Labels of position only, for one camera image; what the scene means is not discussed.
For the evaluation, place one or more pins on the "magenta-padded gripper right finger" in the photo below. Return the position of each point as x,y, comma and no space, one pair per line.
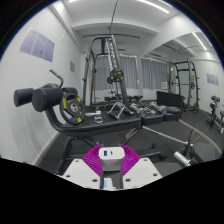
143,171

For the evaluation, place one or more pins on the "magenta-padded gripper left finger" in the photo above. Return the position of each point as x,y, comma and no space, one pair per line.
80,171

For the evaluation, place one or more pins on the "small white charger block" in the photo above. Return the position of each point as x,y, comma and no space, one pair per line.
111,160

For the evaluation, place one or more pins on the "silver barbell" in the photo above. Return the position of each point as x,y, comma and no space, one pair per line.
181,158

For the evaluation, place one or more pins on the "black weight bench roller pads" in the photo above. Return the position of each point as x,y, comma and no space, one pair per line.
100,125

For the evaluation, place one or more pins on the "chrome dumbbell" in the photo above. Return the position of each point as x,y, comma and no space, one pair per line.
138,109
157,107

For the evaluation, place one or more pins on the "black weight plate yellow marks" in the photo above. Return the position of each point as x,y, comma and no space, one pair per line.
71,108

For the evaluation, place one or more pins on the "large black box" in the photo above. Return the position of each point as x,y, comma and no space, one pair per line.
170,100

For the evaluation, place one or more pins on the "dumbbell rack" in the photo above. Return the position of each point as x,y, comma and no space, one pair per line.
215,113

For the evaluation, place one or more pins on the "grey window curtain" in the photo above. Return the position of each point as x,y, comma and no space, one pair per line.
130,71
153,73

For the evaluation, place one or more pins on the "black plate on machine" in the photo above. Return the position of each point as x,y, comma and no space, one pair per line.
115,76

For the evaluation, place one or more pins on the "black power rack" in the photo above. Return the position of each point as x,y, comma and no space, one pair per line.
189,83

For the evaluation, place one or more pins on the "long ceiling light strip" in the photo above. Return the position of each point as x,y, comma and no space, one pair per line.
152,6
199,40

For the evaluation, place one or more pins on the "small purple wall poster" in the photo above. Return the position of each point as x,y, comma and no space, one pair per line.
212,79

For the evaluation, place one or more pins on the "large purple wall poster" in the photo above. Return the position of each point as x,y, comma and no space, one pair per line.
36,45

